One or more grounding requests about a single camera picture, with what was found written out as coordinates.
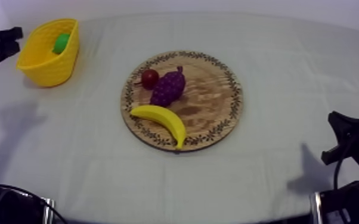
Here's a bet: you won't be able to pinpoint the yellow plastic basket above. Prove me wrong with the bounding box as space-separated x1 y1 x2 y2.
16 18 81 88

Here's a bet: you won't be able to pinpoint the green toy pear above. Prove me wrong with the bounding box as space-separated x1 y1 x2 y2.
52 33 72 55

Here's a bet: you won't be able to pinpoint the round wooden board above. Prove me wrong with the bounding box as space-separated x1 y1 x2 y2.
120 50 244 153

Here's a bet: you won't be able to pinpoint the silver metal bar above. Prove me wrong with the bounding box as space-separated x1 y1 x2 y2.
311 191 323 224
41 197 55 224

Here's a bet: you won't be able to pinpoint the small red fruit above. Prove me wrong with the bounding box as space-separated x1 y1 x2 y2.
134 69 160 91

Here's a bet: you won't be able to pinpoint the purple toy grapes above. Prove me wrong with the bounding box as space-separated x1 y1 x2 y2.
149 66 187 108

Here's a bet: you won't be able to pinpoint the yellow toy banana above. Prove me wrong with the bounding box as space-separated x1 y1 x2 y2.
129 104 187 151

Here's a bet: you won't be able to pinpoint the black cable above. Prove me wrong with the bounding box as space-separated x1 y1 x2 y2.
333 134 355 190
0 184 68 224

